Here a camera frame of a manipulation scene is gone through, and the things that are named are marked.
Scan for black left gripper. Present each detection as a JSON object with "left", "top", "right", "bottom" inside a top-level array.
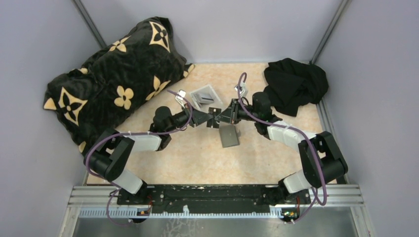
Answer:
[{"left": 166, "top": 103, "right": 214, "bottom": 133}]

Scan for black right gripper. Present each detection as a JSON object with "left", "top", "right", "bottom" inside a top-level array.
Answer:
[{"left": 215, "top": 99, "right": 259, "bottom": 124}]

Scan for black VIP card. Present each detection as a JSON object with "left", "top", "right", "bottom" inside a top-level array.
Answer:
[{"left": 206, "top": 107, "right": 221, "bottom": 129}]

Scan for grey card holder wallet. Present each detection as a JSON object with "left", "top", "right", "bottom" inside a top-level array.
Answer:
[{"left": 219, "top": 124, "right": 240, "bottom": 148}]

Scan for white plastic card tray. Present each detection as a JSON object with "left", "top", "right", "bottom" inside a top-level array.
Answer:
[{"left": 189, "top": 84, "right": 224, "bottom": 112}]

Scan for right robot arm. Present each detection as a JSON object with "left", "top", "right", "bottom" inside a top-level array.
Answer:
[{"left": 214, "top": 92, "right": 348, "bottom": 203}]

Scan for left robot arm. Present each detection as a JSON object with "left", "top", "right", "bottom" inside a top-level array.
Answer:
[{"left": 84, "top": 105, "right": 214, "bottom": 204}]

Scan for grey cards in tray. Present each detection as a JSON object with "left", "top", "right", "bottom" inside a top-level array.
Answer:
[{"left": 195, "top": 92, "right": 214, "bottom": 104}]

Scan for black crumpled cloth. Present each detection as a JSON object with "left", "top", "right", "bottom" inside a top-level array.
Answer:
[{"left": 263, "top": 58, "right": 329, "bottom": 117}]

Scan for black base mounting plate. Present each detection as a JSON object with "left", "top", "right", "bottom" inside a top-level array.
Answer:
[{"left": 117, "top": 184, "right": 311, "bottom": 213}]

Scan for black floral pillow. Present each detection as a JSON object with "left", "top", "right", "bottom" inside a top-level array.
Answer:
[{"left": 43, "top": 16, "right": 195, "bottom": 154}]

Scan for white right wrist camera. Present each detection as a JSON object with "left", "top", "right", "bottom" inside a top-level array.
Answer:
[{"left": 234, "top": 83, "right": 248, "bottom": 97}]

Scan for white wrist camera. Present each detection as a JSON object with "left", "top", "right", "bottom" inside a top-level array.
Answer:
[
  {"left": 175, "top": 90, "right": 186, "bottom": 106},
  {"left": 234, "top": 83, "right": 248, "bottom": 97}
]

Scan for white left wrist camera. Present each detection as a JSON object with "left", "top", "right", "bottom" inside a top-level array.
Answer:
[{"left": 175, "top": 90, "right": 186, "bottom": 106}]

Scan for aluminium frame rail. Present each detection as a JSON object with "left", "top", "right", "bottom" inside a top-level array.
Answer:
[{"left": 69, "top": 184, "right": 364, "bottom": 211}]

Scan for white cable duct strip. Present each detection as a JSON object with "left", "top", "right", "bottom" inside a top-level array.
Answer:
[{"left": 79, "top": 205, "right": 284, "bottom": 219}]

